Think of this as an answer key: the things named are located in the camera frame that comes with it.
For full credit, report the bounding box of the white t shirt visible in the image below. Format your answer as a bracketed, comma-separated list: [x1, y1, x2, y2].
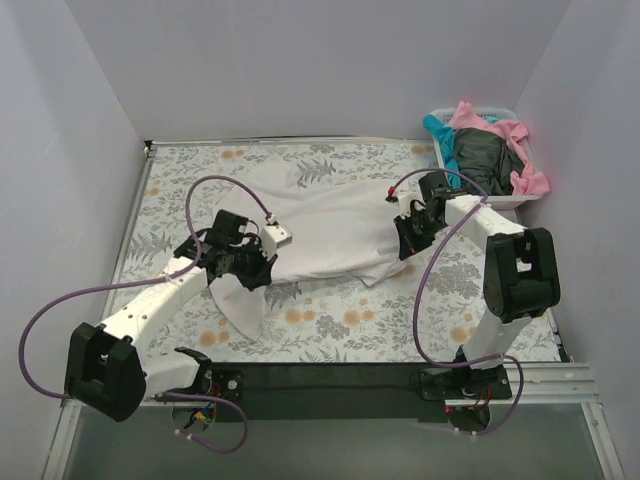
[207, 154, 431, 343]

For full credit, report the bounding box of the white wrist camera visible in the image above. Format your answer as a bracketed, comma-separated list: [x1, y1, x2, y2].
[258, 215, 293, 260]
[385, 186, 424, 219]

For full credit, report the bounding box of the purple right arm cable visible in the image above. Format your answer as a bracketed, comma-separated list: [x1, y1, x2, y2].
[385, 168, 525, 436]

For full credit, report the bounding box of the floral patterned table mat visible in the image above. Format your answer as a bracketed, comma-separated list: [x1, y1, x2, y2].
[98, 139, 562, 365]

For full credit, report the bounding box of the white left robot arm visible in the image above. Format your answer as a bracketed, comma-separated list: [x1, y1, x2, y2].
[64, 210, 292, 422]

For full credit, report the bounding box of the teal t shirt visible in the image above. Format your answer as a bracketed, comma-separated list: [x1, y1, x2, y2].
[423, 114, 462, 188]

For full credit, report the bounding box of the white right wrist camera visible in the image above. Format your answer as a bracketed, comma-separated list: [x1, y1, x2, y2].
[385, 186, 424, 219]

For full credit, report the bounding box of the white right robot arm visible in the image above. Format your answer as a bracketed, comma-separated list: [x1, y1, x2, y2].
[386, 169, 561, 398]

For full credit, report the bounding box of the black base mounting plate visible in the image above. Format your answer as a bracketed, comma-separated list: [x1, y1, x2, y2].
[208, 363, 515, 423]

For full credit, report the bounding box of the pink t shirt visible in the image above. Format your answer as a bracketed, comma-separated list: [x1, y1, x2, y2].
[448, 101, 550, 196]

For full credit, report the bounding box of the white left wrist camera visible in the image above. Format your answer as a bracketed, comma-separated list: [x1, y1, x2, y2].
[258, 215, 293, 260]

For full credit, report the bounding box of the aluminium frame rail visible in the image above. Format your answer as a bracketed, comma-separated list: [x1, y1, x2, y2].
[65, 356, 599, 411]

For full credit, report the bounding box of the white laundry basket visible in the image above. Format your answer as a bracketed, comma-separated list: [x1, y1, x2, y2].
[426, 101, 550, 210]

